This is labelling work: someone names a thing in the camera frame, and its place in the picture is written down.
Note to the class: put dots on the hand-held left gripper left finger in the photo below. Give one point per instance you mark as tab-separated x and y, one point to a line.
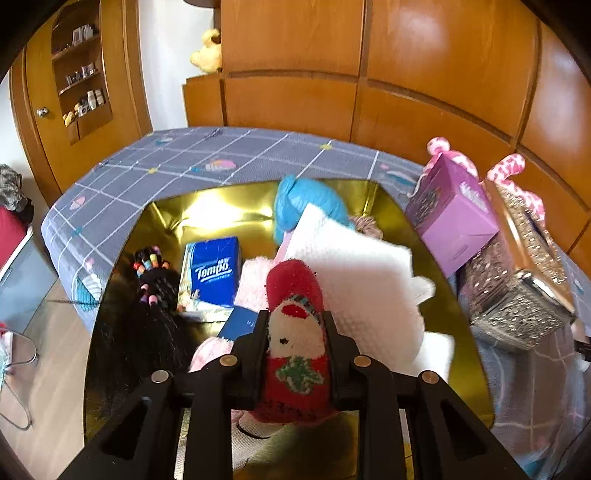
251	355

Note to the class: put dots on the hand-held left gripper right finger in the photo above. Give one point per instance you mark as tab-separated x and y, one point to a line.
339	357

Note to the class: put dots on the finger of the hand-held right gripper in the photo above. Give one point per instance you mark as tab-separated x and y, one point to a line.
585	353

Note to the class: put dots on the red printed sock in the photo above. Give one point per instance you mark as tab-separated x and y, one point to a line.
295	323

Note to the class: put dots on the white waffle cloth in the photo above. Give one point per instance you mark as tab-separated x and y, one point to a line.
369	277

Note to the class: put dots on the blue tissue packet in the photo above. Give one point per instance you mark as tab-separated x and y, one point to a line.
212	277

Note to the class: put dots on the black hairpiece with coloured beads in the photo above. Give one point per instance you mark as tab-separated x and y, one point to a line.
138	332

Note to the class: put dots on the brown satin scrunchie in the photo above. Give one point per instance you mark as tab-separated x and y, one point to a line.
364	226

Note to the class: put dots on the gold metal tray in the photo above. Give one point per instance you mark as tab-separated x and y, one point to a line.
175	221

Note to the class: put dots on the blue and pink plush toy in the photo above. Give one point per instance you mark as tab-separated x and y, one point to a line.
300	203

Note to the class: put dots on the ornate gold tissue box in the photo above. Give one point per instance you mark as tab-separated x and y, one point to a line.
512	286

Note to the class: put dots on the purple cardboard box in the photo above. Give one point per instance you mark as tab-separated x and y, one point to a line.
455	217

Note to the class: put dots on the pink spotted plush toy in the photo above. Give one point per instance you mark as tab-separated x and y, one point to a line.
512	170

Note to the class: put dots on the metal clothes hanger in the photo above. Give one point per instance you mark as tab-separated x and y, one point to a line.
23	360

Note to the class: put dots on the grey storage box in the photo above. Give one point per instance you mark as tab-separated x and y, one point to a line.
27	286

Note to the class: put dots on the teal cloth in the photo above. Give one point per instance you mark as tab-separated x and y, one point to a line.
3	364

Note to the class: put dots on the red bag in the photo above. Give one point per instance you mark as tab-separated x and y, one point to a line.
11	235

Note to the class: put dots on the camouflage cloth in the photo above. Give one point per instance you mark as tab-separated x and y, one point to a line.
11	187

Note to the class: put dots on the wooden wardrobe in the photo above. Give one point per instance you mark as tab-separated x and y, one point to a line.
415	69

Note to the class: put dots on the yellow plush toy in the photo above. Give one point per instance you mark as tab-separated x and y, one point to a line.
207	53

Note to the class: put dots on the wooden door with shelf niche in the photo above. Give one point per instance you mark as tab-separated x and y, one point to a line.
74	92

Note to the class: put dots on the round metal door knob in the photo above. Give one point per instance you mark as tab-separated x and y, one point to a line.
43	111

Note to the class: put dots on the shelf of small bottles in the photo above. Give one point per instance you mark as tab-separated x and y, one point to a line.
83	78

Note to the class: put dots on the wooden corner shelf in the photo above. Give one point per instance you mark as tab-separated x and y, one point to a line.
205	3

